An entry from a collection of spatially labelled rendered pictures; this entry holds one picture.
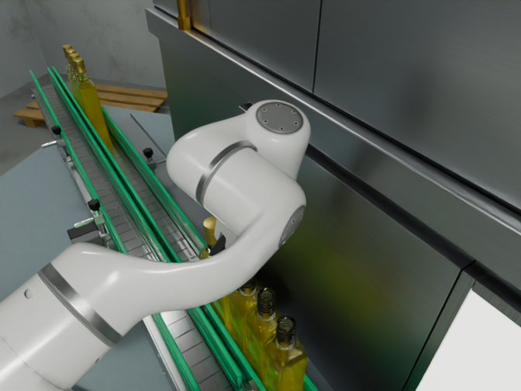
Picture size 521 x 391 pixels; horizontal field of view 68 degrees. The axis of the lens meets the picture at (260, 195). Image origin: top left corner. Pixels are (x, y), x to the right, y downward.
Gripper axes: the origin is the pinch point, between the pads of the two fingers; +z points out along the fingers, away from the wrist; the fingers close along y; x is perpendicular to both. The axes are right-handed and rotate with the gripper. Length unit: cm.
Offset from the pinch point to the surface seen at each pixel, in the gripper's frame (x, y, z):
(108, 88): -297, -54, 191
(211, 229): -9.5, 1.0, 4.6
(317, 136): -4.5, -12.6, -17.0
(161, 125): -110, -30, 74
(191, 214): -37, -9, 41
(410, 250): 15.8, -11.6, -16.2
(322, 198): 1.1, -11.7, -9.2
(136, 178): -62, -2, 48
